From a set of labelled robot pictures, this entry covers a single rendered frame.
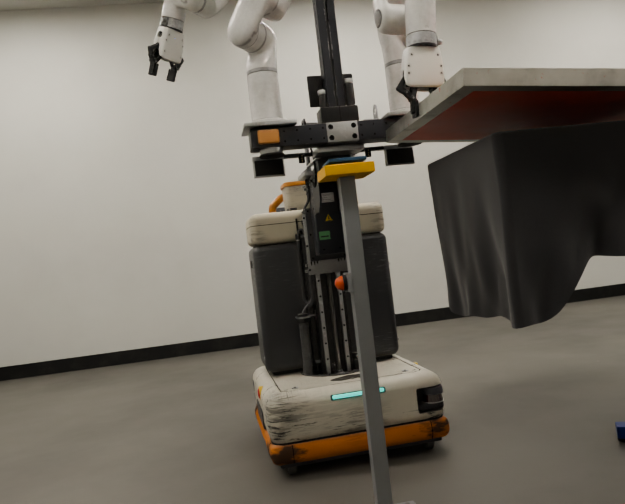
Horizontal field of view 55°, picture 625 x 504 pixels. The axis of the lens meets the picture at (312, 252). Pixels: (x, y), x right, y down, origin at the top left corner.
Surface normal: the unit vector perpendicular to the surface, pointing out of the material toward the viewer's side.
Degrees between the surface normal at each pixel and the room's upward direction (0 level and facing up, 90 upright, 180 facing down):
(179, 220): 90
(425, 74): 95
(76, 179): 90
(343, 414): 90
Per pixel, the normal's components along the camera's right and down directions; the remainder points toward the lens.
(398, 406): 0.18, -0.02
